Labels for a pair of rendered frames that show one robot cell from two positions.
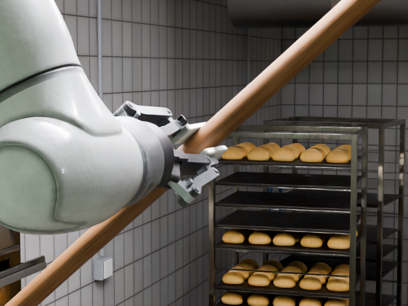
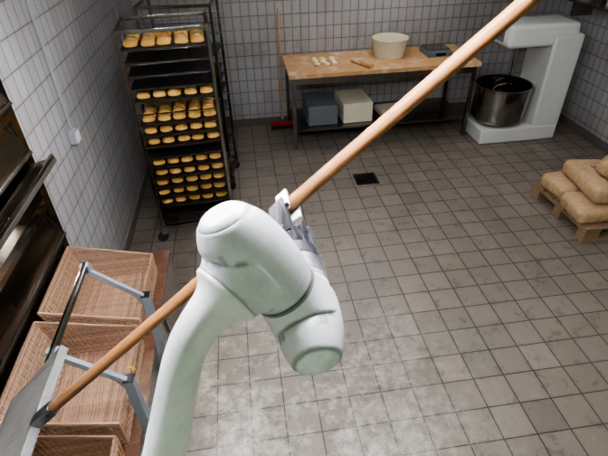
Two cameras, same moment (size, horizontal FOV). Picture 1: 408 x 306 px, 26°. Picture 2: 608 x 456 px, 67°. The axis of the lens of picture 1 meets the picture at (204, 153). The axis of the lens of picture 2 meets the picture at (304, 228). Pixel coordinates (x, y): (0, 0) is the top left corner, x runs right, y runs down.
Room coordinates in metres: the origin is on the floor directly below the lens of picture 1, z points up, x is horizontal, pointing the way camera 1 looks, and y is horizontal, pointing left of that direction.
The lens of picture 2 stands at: (0.33, 0.35, 2.51)
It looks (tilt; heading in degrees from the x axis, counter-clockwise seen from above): 36 degrees down; 333
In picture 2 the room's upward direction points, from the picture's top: 2 degrees counter-clockwise
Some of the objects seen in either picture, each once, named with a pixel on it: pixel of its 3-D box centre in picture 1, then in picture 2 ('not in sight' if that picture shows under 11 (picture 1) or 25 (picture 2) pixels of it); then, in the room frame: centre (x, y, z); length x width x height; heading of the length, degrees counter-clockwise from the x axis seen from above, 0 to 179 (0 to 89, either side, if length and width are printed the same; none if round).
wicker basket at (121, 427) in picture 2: not in sight; (78, 378); (1.98, 0.70, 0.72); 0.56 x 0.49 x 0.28; 161
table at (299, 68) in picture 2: not in sight; (375, 96); (4.84, -2.97, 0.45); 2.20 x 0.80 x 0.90; 70
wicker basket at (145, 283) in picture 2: not in sight; (104, 289); (2.54, 0.50, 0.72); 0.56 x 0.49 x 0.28; 160
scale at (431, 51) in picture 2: not in sight; (435, 50); (4.64, -3.67, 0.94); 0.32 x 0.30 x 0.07; 160
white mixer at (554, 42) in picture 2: not in sight; (517, 80); (3.92, -4.33, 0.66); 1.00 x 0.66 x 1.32; 70
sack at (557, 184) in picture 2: not in sight; (579, 183); (2.46, -3.65, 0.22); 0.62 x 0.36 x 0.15; 75
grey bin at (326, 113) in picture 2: not in sight; (319, 108); (5.07, -2.31, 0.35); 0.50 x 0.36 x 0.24; 160
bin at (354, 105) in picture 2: not in sight; (353, 105); (4.93, -2.71, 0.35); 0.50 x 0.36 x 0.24; 162
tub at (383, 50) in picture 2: not in sight; (389, 46); (4.86, -3.14, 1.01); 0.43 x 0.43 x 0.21
